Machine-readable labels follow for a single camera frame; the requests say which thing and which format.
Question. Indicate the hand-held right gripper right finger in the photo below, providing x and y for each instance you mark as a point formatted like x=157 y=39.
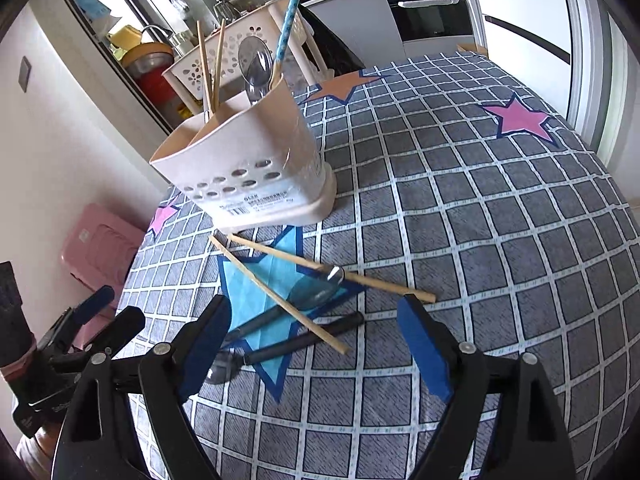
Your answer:
x=425 y=347

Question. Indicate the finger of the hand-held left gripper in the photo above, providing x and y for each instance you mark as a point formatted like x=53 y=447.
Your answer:
x=92 y=302
x=125 y=322

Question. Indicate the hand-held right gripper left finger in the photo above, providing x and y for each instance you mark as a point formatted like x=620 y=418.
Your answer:
x=205 y=347

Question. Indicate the plain wooden chopstick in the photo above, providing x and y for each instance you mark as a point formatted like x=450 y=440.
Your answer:
x=204 y=70
x=280 y=300
x=218 y=65
x=325 y=269

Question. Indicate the beige plastic utensil holder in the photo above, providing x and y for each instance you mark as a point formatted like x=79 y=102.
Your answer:
x=250 y=170

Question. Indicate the blue patterned wooden chopstick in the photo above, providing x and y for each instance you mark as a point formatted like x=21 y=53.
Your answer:
x=286 y=35

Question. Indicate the pink plastic stool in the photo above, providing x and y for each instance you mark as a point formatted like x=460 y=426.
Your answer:
x=100 y=250

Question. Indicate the checkered star print tablecloth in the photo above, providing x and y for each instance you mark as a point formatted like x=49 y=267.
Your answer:
x=450 y=210

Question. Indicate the red plastic container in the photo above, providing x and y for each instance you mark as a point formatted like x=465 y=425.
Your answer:
x=155 y=87

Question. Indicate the orange plastic basin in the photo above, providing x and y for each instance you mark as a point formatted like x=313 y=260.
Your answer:
x=147 y=55

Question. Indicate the yellow plastic container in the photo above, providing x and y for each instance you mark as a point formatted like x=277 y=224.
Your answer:
x=125 y=37

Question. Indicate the chrome kitchen faucet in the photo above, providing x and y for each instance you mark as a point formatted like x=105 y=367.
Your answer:
x=157 y=32

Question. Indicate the beige perforated basket rack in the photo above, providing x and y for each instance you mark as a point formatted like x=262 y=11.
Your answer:
x=230 y=50

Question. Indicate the glass jug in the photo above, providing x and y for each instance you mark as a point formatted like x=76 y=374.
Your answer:
x=227 y=9

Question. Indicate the white kitchen counter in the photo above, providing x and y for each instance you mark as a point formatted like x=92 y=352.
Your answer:
x=355 y=25

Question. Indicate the black built-in oven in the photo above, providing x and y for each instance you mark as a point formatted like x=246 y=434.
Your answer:
x=430 y=12

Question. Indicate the white refrigerator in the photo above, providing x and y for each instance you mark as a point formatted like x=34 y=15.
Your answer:
x=520 y=10

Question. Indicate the grey wall switch panel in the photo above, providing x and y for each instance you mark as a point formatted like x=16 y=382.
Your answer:
x=25 y=74

